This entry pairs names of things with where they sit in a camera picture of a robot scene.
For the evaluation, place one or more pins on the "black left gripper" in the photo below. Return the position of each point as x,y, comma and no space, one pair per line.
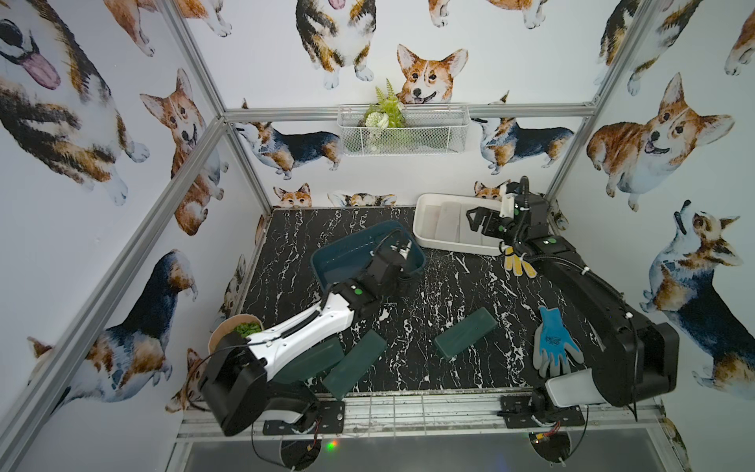
392,257

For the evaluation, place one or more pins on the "dark green pencil case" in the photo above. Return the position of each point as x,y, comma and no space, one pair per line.
354,366
312,362
465,334

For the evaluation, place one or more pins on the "teal plastic storage box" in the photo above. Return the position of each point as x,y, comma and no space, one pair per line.
345,257

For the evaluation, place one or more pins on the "blue grey work glove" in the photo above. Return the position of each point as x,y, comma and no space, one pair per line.
554,346

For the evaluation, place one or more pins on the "white wire wall basket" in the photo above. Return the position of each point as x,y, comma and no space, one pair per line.
407,130

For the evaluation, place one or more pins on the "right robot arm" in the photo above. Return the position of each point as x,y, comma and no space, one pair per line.
638,358

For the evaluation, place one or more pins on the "artificial fern plant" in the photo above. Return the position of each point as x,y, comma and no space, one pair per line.
385,124

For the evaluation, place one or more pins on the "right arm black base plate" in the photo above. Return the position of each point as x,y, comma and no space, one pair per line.
535,410

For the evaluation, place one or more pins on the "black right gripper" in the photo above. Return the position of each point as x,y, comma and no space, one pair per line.
490,213

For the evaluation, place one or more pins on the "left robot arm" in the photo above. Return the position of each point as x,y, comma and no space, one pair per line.
236,385

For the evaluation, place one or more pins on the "dark green pencil case front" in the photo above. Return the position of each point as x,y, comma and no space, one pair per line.
354,366

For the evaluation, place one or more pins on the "white plastic storage box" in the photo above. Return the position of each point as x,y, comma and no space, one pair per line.
468,242

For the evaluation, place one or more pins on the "bowl with green salad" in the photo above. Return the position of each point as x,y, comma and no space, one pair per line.
243,324

